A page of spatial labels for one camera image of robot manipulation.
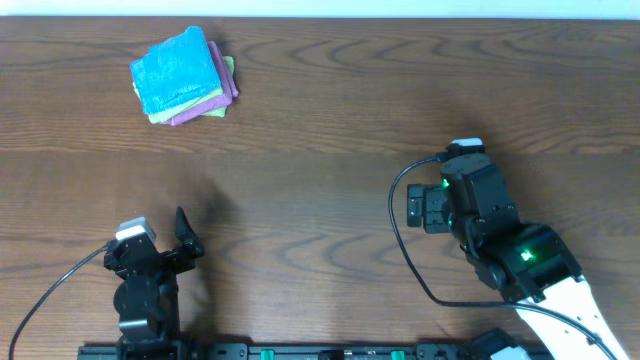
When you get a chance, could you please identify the blue microfiber cloth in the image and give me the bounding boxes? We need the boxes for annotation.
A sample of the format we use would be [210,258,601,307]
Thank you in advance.
[130,26,221,114]

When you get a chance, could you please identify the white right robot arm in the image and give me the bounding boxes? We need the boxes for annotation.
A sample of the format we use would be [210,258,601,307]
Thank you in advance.
[407,180,627,359]

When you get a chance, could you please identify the green folded cloth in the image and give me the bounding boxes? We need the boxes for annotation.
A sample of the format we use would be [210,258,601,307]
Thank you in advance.
[148,55,239,126]

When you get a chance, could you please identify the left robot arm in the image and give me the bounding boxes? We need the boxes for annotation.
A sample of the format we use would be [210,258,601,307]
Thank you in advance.
[104,207,205,352]

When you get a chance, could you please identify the pink folded cloth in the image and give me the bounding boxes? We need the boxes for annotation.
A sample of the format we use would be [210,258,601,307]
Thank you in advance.
[163,41,239,126]

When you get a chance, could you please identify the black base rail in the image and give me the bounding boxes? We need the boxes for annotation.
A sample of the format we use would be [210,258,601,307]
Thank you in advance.
[77,341,551,360]

